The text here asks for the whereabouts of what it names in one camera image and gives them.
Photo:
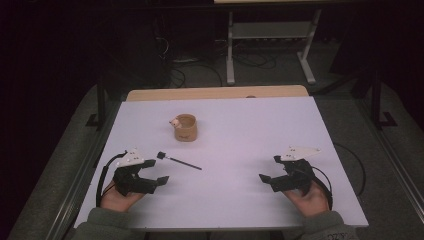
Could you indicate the tan cup with animal figure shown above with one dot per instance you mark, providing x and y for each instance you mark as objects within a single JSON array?
[{"x": 186, "y": 131}]

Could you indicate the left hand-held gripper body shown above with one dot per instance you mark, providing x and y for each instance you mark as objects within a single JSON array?
[{"x": 128, "y": 178}]

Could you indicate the person's left hand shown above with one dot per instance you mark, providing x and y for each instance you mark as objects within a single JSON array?
[{"x": 116, "y": 201}]

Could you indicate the black metal stand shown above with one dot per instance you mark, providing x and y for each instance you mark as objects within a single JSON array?
[
  {"x": 101, "y": 106},
  {"x": 376, "y": 100}
]

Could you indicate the black pen with square cap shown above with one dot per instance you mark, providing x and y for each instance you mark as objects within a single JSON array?
[{"x": 180, "y": 162}]

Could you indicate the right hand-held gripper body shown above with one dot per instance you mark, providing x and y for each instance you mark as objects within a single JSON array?
[{"x": 300, "y": 176}]

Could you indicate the person's right hand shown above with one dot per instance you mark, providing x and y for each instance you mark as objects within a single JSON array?
[{"x": 311, "y": 203}]

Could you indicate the white metal table frame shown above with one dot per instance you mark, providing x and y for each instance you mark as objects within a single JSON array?
[{"x": 271, "y": 30}]

